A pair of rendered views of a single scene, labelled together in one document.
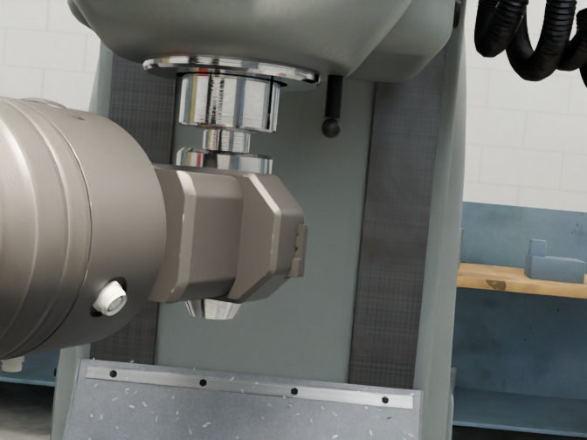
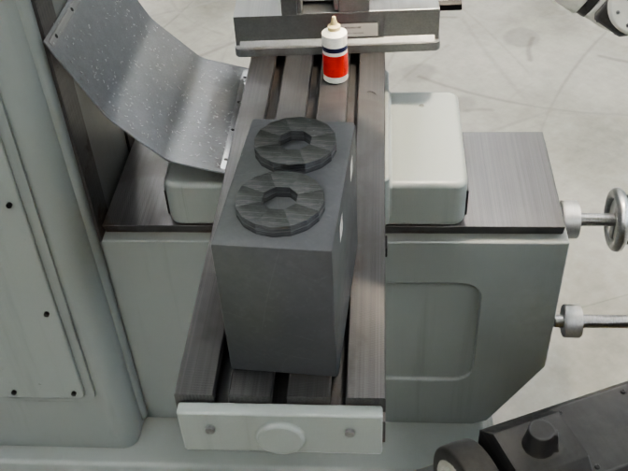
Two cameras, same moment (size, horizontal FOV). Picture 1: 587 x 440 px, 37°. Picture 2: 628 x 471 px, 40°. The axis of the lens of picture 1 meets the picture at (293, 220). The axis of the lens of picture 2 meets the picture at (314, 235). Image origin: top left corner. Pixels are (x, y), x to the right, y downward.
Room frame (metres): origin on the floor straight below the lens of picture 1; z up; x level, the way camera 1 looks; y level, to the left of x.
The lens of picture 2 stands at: (0.35, 1.26, 1.65)
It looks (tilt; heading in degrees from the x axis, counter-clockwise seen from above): 41 degrees down; 274
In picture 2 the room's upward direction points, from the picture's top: 4 degrees counter-clockwise
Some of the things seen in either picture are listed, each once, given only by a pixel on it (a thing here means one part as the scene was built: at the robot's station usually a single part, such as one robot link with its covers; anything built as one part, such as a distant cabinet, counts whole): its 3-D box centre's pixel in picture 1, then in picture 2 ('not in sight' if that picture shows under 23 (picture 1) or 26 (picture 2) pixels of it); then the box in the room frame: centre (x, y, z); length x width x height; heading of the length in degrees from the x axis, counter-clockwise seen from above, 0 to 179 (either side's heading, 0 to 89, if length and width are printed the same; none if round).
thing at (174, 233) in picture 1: (100, 233); not in sight; (0.34, 0.08, 1.23); 0.13 x 0.12 x 0.10; 64
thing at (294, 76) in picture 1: (232, 72); not in sight; (0.42, 0.04, 1.31); 0.09 x 0.09 x 0.01
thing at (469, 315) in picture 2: not in sight; (338, 293); (0.40, 0.04, 0.42); 0.80 x 0.30 x 0.60; 179
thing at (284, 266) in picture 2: not in sight; (293, 239); (0.42, 0.55, 1.01); 0.22 x 0.12 x 0.20; 84
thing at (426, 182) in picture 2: not in sight; (319, 148); (0.42, 0.04, 0.77); 0.50 x 0.35 x 0.12; 179
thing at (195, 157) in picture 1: (224, 161); not in sight; (0.42, 0.04, 1.26); 0.05 x 0.05 x 0.01
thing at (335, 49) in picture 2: not in sight; (335, 48); (0.39, 0.04, 0.97); 0.04 x 0.04 x 0.11
